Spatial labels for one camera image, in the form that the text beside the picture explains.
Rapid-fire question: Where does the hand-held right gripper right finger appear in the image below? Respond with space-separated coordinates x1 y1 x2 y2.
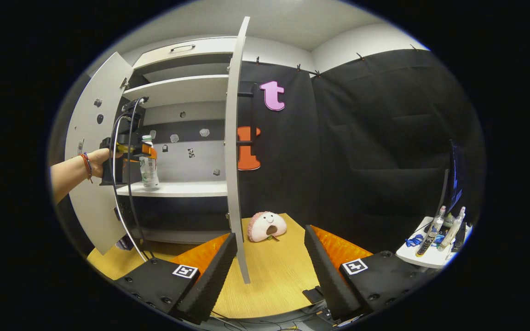
304 224 431 322

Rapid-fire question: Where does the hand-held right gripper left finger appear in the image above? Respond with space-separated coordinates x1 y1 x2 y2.
113 232 238 325

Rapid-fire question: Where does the clear plastic bottle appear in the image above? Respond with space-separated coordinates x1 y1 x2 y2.
138 135 160 188

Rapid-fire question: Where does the white cabinet door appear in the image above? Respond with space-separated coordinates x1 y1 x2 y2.
225 16 252 284
65 51 134 256

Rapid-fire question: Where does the white cabinet shelf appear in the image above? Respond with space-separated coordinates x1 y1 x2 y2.
115 181 229 198
122 74 230 108

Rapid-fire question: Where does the white open cabinet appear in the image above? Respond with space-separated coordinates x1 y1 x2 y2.
118 36 240 244

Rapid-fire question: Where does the round plush toy with face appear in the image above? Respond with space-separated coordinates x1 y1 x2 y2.
247 211 288 243

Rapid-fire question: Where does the small white side table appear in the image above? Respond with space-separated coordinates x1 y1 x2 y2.
396 216 472 269

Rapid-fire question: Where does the dark bottle with label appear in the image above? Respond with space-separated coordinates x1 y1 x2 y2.
416 219 445 257

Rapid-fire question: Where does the pale spray bottle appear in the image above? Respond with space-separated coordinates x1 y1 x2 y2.
438 206 467 251

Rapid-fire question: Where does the black backdrop cloth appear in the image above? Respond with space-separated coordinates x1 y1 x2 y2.
49 48 484 258

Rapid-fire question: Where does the black monitor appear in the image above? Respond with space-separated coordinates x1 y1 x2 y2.
440 139 469 226

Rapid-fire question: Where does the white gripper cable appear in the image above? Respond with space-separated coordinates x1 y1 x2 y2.
111 115 150 263

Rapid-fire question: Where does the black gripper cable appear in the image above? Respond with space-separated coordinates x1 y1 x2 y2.
127 97 154 259

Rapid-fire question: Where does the red string bracelet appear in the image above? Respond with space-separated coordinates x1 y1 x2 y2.
80 153 94 183

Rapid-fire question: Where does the black cabinet door handle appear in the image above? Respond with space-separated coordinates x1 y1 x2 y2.
236 81 255 148

